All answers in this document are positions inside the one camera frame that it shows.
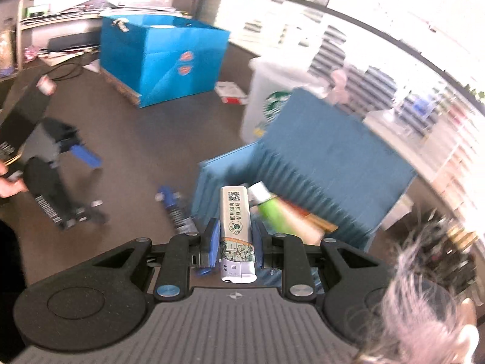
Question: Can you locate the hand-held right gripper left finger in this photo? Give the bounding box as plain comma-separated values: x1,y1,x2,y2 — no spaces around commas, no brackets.
93,219,221,302

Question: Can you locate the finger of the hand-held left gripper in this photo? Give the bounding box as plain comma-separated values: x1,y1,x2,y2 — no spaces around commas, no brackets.
36,117,104,169
72,199,110,225

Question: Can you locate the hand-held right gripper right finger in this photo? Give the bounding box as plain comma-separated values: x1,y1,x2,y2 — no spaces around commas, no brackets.
253,220,388,302

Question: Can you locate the white printed lighter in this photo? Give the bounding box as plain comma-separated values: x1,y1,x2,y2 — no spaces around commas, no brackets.
219,186,257,283

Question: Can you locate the blue ribbed organizer rack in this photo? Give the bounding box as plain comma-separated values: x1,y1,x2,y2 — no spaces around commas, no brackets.
190,88,417,253

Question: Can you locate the person's left hand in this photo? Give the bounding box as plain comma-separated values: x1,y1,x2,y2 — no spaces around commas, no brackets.
0,163,30,199

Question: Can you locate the orange brown box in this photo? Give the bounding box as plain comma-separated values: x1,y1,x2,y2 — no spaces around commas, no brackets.
282,196,339,246

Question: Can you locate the brown woven tray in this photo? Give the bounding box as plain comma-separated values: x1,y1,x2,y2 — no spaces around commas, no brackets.
99,66,142,107

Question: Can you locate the person's black jacket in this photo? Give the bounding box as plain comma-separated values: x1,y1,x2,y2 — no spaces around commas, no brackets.
0,218,29,312

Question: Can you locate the beige shelf unit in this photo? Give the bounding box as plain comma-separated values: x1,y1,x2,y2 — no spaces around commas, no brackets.
15,0,205,69

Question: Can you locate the black flat device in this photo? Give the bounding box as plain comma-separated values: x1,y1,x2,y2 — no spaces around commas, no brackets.
47,32,102,53

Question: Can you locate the blue paper bag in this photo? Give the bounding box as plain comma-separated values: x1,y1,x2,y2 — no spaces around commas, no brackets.
99,14,231,109

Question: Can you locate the red white crumpled packet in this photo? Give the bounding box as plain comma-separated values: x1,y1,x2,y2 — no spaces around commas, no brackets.
215,81,249,106

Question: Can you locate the white bag with green logo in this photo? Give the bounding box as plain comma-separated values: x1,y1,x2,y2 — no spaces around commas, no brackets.
240,56,330,145

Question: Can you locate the pink plush figure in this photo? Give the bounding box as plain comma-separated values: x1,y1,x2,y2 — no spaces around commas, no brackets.
328,67,350,104

